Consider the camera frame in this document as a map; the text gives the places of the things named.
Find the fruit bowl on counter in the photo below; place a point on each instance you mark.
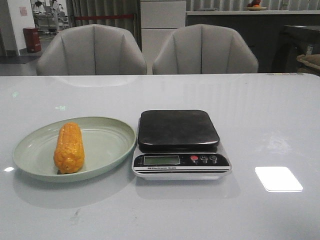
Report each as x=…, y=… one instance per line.
x=255, y=5

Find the grey armchair on left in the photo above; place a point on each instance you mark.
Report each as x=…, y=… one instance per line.
x=92, y=49

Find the white drawer cabinet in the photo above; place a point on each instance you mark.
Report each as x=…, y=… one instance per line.
x=158, y=19

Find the dark counter with white top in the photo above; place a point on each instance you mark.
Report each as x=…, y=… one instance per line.
x=259, y=29

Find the grey armchair on right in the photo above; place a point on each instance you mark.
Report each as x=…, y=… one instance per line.
x=204, y=49

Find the grey armchair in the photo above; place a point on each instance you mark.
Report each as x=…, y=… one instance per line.
x=204, y=49
x=92, y=49

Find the dark appliance at right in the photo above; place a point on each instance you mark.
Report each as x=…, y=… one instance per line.
x=295, y=40

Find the beige cushion at right edge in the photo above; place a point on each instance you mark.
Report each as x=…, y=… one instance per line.
x=309, y=64

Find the red bin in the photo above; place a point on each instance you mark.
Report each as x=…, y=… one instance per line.
x=32, y=39

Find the pale green round plate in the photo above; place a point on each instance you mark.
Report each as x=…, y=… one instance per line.
x=107, y=143

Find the black silver kitchen scale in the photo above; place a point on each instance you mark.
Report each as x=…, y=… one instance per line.
x=180, y=144

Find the orange corn cob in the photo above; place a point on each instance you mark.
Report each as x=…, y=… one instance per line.
x=69, y=154

